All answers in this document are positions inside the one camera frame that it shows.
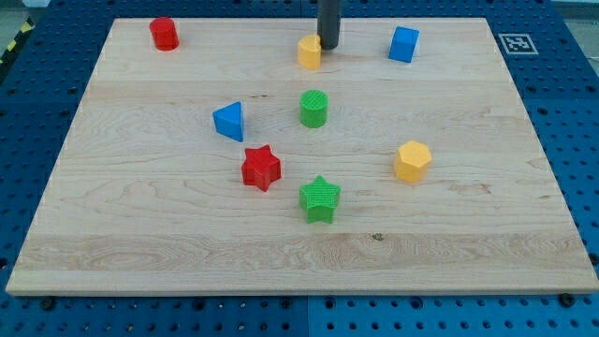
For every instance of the green cylinder block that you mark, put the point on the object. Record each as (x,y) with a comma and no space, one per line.
(313,108)

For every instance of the light wooden board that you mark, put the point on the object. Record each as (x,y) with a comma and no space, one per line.
(147,199)

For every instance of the yellow hexagon block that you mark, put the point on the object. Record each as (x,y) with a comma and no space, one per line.
(412,161)

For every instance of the blue triangle block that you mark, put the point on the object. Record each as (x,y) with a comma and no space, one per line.
(229,122)

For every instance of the yellow heart block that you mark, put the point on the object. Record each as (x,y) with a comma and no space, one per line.
(309,52)

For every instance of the red star block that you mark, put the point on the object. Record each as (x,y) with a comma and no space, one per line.
(261,167)

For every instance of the blue cube block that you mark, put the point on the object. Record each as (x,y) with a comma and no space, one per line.
(403,44)

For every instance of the red cylinder block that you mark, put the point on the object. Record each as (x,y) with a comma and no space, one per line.
(164,34)

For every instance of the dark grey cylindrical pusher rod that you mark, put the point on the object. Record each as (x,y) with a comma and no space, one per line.
(329,13)

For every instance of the white fiducial marker tag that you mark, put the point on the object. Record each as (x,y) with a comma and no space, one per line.
(518,44)

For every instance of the green star block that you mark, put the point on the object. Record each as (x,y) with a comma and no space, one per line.
(319,199)

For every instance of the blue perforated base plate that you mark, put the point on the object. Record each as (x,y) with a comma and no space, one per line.
(47,78)

